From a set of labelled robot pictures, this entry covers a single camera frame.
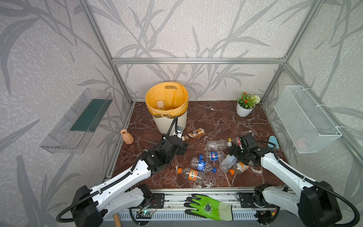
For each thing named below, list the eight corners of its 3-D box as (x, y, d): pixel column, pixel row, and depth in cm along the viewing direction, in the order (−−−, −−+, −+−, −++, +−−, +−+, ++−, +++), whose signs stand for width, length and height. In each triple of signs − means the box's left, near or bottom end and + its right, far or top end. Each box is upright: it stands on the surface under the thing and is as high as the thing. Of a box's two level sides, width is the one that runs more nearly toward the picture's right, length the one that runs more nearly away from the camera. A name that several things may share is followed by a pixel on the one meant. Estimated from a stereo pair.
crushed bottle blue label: (189, 166, 87) (189, 164, 84) (192, 158, 91) (192, 155, 87) (210, 175, 84) (211, 173, 80) (212, 167, 87) (213, 164, 84)
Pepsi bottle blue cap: (205, 162, 88) (206, 159, 84) (204, 154, 92) (205, 151, 88) (224, 162, 88) (226, 159, 85) (223, 154, 92) (224, 151, 88)
